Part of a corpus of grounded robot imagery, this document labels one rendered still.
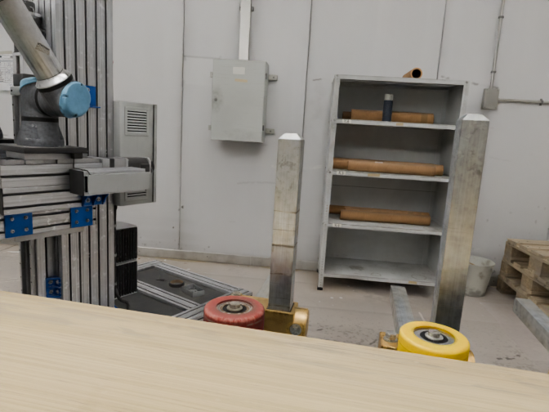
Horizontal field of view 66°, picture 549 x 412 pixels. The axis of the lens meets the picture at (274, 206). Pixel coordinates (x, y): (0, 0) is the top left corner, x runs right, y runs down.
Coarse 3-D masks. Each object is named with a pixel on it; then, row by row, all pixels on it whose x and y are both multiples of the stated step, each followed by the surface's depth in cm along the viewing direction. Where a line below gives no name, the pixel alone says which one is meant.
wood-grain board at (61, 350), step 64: (0, 320) 49; (64, 320) 50; (128, 320) 51; (192, 320) 52; (0, 384) 37; (64, 384) 38; (128, 384) 38; (192, 384) 39; (256, 384) 40; (320, 384) 40; (384, 384) 41; (448, 384) 42; (512, 384) 42
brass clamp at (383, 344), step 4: (380, 332) 67; (384, 332) 67; (380, 336) 66; (396, 336) 66; (380, 340) 65; (384, 340) 65; (380, 344) 65; (384, 344) 63; (388, 344) 63; (392, 344) 64; (396, 344) 64; (384, 348) 63; (388, 348) 63; (392, 348) 63; (396, 348) 63; (472, 352) 63; (472, 356) 62; (468, 360) 61; (472, 360) 61
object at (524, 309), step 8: (520, 304) 84; (528, 304) 84; (520, 312) 84; (528, 312) 81; (536, 312) 80; (528, 320) 80; (536, 320) 77; (544, 320) 77; (528, 328) 80; (536, 328) 76; (544, 328) 74; (536, 336) 76; (544, 336) 73; (544, 344) 73
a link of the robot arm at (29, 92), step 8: (24, 80) 142; (32, 80) 141; (24, 88) 142; (32, 88) 141; (24, 96) 143; (32, 96) 141; (24, 104) 143; (32, 104) 142; (24, 112) 144; (32, 112) 143; (40, 112) 143
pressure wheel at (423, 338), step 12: (408, 324) 53; (420, 324) 53; (432, 324) 54; (408, 336) 50; (420, 336) 51; (432, 336) 50; (444, 336) 51; (456, 336) 51; (408, 348) 49; (420, 348) 48; (432, 348) 47; (444, 348) 47; (456, 348) 48; (468, 348) 48
